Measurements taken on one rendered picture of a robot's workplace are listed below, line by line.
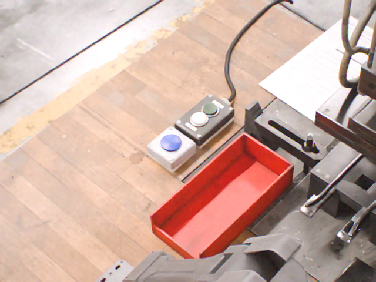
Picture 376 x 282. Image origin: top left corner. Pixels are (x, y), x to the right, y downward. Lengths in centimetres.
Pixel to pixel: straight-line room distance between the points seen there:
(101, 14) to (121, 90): 159
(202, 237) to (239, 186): 13
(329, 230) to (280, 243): 50
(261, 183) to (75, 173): 35
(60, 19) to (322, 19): 106
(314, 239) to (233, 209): 15
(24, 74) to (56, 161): 151
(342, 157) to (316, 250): 17
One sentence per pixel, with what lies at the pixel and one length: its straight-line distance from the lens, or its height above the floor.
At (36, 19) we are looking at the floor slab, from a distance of 322.
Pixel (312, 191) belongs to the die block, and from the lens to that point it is 139.
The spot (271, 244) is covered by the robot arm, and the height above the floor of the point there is 129.
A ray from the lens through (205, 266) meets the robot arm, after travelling 100.
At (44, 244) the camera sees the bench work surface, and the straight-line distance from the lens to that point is 140.
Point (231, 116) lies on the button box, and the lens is 151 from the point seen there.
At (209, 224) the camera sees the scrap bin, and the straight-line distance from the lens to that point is 137.
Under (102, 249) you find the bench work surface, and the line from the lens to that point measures 137.
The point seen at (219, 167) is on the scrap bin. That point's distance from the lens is 142.
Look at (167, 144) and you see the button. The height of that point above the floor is 94.
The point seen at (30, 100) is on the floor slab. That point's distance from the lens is 289.
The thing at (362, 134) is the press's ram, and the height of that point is 116.
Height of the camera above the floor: 205
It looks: 51 degrees down
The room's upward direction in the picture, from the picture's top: 4 degrees counter-clockwise
